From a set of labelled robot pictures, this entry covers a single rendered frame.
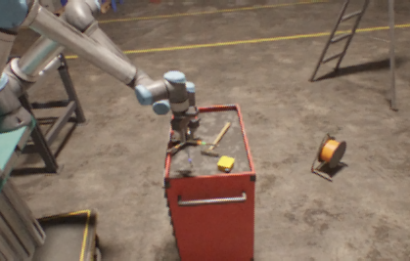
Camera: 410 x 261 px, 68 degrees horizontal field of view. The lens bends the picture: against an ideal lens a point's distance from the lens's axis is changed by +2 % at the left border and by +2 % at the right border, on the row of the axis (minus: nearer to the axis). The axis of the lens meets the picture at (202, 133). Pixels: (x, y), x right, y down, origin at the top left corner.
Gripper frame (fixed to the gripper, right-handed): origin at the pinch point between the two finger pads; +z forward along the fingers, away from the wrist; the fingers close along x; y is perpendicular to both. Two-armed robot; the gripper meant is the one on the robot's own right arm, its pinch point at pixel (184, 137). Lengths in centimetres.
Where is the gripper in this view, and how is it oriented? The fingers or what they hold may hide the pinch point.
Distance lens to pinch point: 149.1
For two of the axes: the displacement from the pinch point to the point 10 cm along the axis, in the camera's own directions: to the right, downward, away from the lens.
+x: -3.9, 5.5, -7.4
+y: -9.2, -1.5, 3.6
